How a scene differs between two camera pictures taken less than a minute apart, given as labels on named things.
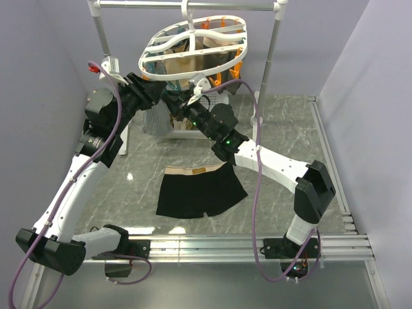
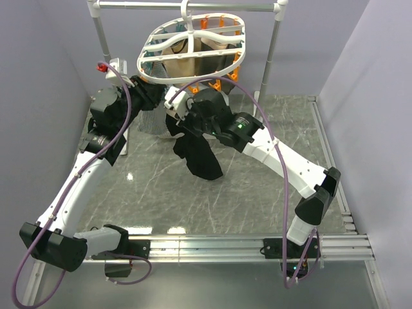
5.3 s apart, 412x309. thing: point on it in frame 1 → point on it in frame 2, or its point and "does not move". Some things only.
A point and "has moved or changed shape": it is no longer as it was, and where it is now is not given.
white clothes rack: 279,8 does not move
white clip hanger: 196,47 has moved or changed shape
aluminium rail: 336,247 does not move
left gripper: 152,91 does not move
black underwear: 190,192 → 195,149
